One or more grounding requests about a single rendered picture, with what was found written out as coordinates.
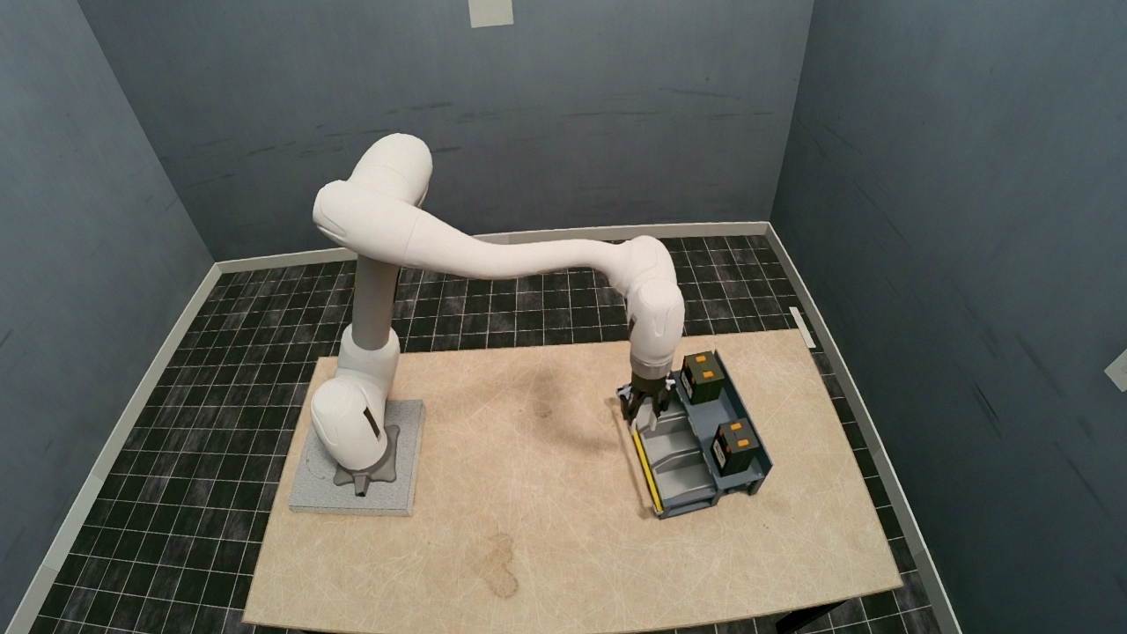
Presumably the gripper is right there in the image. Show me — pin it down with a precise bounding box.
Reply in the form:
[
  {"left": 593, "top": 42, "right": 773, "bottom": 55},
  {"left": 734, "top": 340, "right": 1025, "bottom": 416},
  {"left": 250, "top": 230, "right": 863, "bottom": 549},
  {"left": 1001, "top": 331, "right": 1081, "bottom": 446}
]
[{"left": 616, "top": 370, "right": 677, "bottom": 435}]

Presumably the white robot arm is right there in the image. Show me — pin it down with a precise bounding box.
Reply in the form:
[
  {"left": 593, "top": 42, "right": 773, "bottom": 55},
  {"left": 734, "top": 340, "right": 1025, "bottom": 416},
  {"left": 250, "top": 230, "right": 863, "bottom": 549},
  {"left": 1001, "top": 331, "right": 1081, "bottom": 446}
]
[{"left": 310, "top": 133, "right": 685, "bottom": 497}]

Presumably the yellow long thin bar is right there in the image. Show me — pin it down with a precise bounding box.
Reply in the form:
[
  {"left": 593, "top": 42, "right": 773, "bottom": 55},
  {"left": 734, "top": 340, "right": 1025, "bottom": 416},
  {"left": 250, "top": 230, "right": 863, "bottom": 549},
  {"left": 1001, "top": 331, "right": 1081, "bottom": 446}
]
[{"left": 633, "top": 429, "right": 662, "bottom": 512}]

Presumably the dark green case with orange latches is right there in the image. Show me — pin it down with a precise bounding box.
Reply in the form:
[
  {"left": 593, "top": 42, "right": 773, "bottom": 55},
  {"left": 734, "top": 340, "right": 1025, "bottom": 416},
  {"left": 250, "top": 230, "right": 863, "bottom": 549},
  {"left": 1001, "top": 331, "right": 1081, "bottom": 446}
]
[{"left": 680, "top": 350, "right": 725, "bottom": 405}]

